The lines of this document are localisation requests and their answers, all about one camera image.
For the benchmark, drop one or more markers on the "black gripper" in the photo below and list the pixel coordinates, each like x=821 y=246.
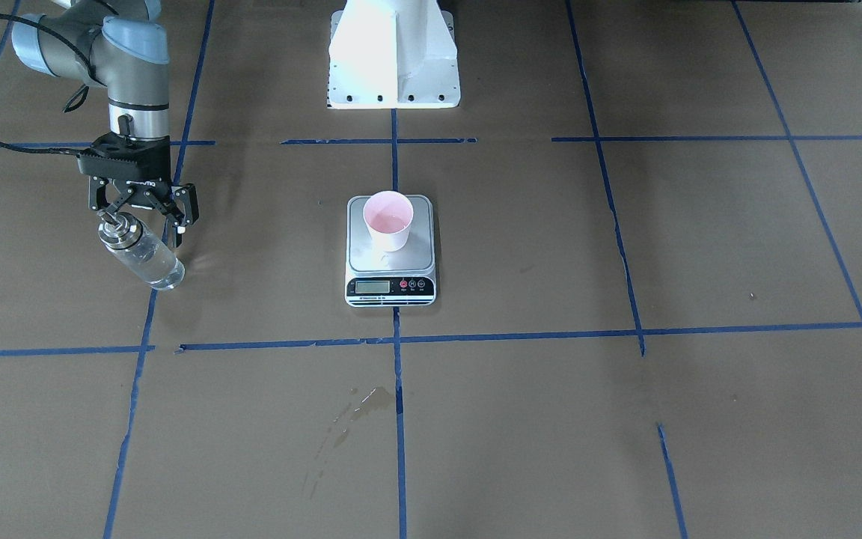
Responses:
x=139 y=187

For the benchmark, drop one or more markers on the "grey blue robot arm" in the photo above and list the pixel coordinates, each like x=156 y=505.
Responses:
x=120 y=47

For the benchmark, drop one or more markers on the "silver digital kitchen scale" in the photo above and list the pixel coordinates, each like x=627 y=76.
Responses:
x=378 y=278

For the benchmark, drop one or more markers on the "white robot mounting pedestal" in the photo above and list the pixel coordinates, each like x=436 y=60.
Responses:
x=393 y=55

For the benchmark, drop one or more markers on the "clear glass sauce bottle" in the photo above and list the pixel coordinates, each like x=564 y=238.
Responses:
x=128 y=239

